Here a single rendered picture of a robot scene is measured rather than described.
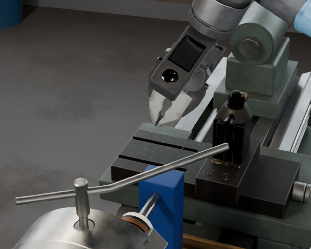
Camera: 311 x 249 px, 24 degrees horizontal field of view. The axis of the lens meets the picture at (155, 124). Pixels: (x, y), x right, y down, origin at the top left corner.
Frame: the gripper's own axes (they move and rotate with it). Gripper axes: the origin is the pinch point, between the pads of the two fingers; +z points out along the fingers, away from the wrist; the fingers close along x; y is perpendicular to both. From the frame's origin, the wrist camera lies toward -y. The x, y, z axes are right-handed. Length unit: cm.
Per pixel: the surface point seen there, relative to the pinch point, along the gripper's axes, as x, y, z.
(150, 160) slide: 1, 44, 44
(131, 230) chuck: -5.1, -10.0, 13.8
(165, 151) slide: 0, 49, 43
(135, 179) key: -1.7, -8.7, 5.1
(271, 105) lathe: -19, 92, 42
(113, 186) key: 0.5, -10.5, 7.1
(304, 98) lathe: -27, 108, 44
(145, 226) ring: -6.4, 5.0, 26.1
